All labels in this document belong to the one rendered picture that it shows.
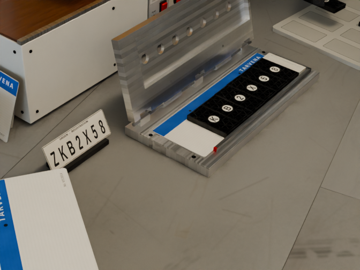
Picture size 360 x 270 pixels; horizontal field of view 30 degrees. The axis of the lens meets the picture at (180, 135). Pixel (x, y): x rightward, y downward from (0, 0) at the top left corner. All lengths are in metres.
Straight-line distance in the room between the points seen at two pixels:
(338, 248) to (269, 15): 0.83
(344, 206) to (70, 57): 0.62
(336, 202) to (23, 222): 0.56
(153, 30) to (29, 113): 0.30
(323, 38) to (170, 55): 0.49
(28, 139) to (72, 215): 0.36
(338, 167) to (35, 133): 0.60
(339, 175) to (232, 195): 0.22
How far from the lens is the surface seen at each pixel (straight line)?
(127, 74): 1.28
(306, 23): 1.80
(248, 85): 1.47
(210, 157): 1.28
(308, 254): 1.16
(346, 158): 1.37
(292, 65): 1.56
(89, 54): 1.45
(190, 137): 1.33
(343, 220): 1.23
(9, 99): 1.34
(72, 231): 1.01
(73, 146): 1.28
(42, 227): 1.03
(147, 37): 1.33
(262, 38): 1.72
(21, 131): 1.39
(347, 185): 1.30
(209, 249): 1.14
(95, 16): 1.42
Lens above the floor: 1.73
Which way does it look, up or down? 38 degrees down
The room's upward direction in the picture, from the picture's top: 3 degrees clockwise
